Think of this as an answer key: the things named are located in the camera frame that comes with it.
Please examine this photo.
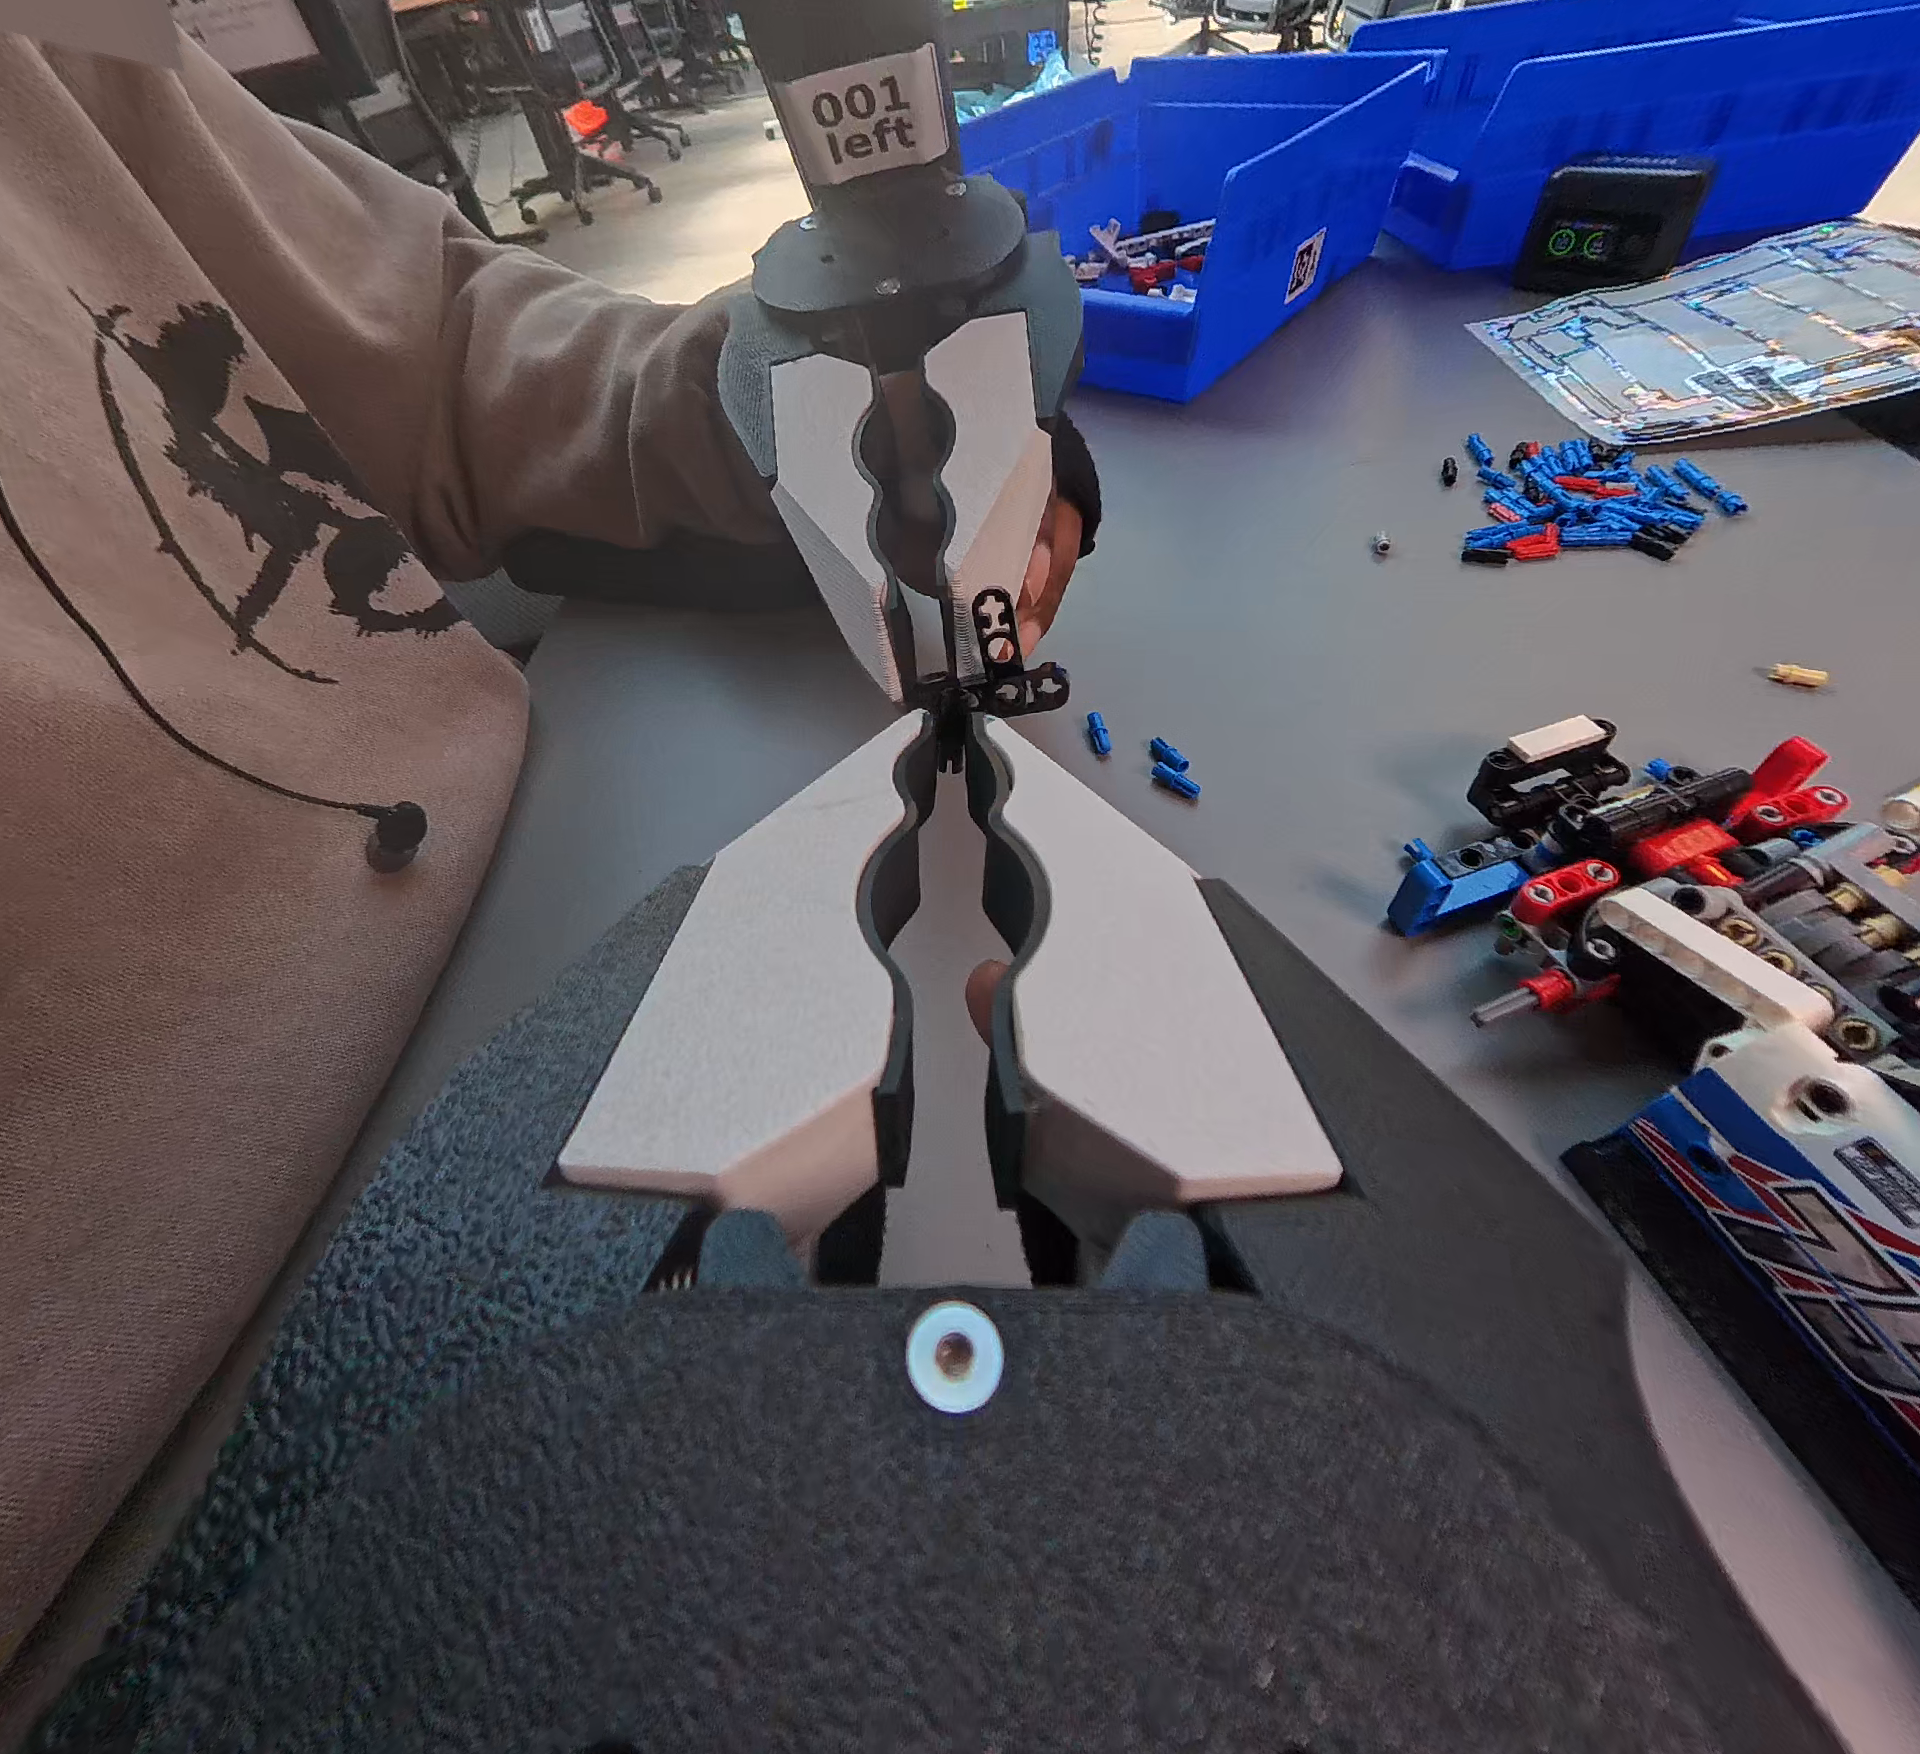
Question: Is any person's left forearm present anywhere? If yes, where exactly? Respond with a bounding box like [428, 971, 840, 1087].
[283, 119, 843, 606]

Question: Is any black device with green display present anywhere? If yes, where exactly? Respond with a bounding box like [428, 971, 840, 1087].
[1513, 155, 1714, 297]

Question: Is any black brick beam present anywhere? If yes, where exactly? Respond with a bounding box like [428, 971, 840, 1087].
[911, 665, 1072, 778]

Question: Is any blue plastic bin with label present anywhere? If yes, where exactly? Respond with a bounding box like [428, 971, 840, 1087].
[960, 51, 1449, 408]

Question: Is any pile of blue red pins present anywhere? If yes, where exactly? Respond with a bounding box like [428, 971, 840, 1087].
[1435, 431, 1749, 572]

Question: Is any white flat board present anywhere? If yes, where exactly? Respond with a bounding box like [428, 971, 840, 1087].
[1627, 1276, 1920, 1754]

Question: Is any toy brick race car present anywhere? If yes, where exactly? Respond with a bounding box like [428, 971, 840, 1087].
[1388, 713, 1920, 1469]

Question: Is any white red black brick heap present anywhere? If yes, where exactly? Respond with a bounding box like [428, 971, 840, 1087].
[1072, 221, 1220, 293]

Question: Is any black crate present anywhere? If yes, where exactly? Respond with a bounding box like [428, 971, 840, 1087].
[948, 0, 1076, 94]

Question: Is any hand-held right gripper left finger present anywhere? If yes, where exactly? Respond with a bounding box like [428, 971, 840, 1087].
[557, 708, 923, 1208]

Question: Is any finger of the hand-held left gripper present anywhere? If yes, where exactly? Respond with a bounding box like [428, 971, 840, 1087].
[768, 352, 920, 708]
[891, 311, 1060, 699]

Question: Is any person's beige hoodie torso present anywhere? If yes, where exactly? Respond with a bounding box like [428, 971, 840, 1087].
[0, 28, 534, 1681]

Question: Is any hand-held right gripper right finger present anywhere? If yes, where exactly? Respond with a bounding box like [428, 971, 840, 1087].
[967, 713, 1344, 1208]

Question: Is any grey desk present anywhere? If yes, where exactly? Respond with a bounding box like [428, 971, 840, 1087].
[0, 229, 1920, 1754]

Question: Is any person's left hand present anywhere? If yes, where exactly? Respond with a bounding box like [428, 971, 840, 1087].
[1010, 495, 1088, 656]

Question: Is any large blue plastic bin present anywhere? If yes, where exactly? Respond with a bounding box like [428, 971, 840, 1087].
[1347, 0, 1920, 274]

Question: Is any shiny sticker sheet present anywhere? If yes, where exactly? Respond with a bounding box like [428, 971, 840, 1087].
[1467, 221, 1920, 448]

